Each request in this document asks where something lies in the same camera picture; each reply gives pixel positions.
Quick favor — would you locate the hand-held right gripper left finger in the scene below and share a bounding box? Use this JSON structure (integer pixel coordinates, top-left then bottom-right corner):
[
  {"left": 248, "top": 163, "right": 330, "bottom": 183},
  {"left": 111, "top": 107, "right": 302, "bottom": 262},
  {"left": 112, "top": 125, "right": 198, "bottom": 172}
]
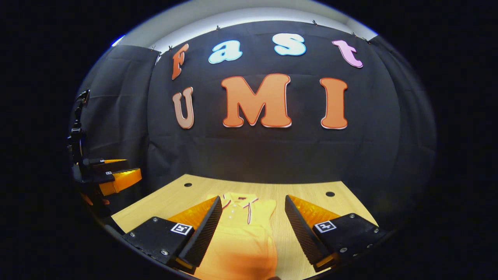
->
[{"left": 124, "top": 195, "right": 223, "bottom": 273}]

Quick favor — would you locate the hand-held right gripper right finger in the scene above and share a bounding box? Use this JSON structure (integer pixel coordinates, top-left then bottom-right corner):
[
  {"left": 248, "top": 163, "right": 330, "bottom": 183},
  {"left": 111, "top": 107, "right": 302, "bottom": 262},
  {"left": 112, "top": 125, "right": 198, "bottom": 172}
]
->
[{"left": 284, "top": 194, "right": 388, "bottom": 273}]

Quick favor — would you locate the orange T-shirt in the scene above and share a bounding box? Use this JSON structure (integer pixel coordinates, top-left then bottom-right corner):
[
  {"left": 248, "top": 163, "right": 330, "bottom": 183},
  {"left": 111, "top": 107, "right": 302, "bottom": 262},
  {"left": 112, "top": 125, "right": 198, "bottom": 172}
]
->
[{"left": 193, "top": 192, "right": 279, "bottom": 280}]

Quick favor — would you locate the black backdrop cloth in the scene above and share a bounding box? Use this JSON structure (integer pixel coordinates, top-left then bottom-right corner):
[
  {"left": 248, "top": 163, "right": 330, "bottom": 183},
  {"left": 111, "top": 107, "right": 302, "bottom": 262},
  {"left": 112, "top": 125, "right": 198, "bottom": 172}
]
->
[{"left": 74, "top": 20, "right": 436, "bottom": 218}]

